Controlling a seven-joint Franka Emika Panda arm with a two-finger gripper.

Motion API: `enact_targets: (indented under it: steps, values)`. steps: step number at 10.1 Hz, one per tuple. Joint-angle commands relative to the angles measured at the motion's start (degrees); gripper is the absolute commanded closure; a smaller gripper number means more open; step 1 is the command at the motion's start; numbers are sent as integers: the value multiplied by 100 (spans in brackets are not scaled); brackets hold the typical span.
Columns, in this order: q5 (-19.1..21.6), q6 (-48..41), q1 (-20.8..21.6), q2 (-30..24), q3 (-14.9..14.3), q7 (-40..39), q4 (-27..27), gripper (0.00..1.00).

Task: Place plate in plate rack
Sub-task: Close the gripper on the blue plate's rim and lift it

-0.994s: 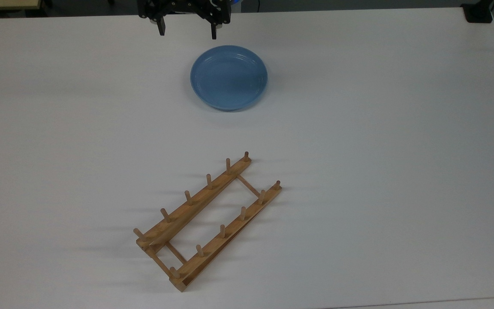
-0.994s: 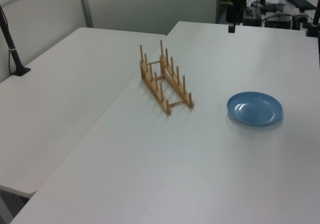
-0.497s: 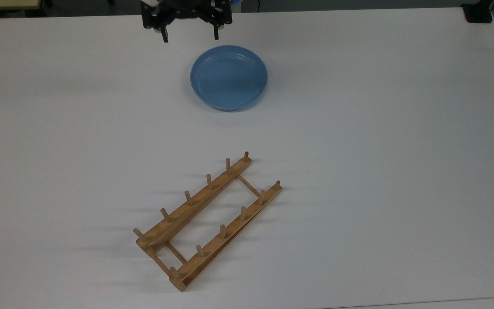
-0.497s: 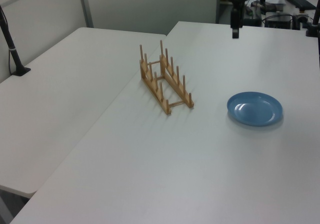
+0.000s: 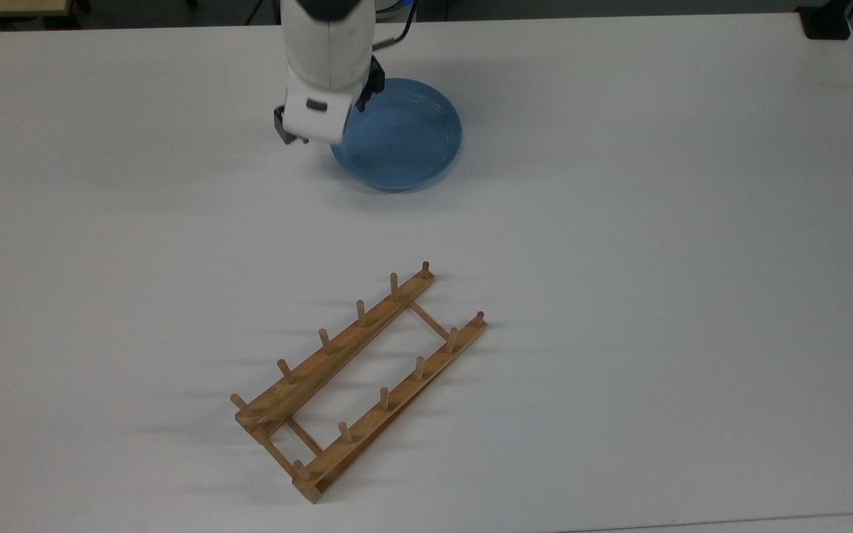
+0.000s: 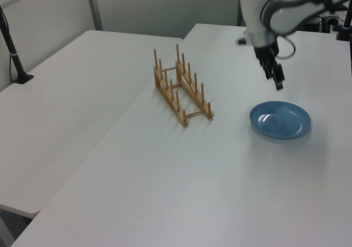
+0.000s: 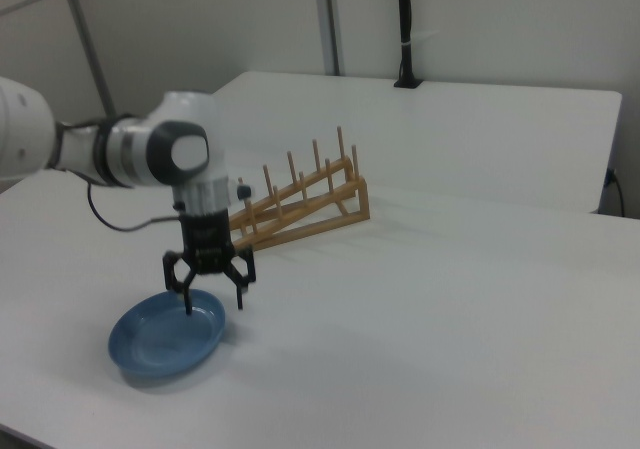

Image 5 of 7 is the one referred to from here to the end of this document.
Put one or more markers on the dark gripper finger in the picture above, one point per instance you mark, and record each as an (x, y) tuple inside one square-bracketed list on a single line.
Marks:
[(373, 80), (287, 132)]

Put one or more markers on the blue round plate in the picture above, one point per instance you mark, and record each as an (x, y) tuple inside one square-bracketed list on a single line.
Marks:
[(412, 141)]

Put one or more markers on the robot base blue light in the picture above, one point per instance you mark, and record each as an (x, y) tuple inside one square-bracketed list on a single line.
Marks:
[(395, 4)]

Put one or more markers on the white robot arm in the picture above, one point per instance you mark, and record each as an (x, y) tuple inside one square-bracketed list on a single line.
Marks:
[(326, 52)]

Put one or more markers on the wooden peg plate rack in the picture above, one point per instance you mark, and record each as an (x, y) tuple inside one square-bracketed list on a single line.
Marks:
[(352, 338)]

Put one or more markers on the light wooden desk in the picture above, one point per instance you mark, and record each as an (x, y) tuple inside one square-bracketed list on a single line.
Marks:
[(4, 7)]

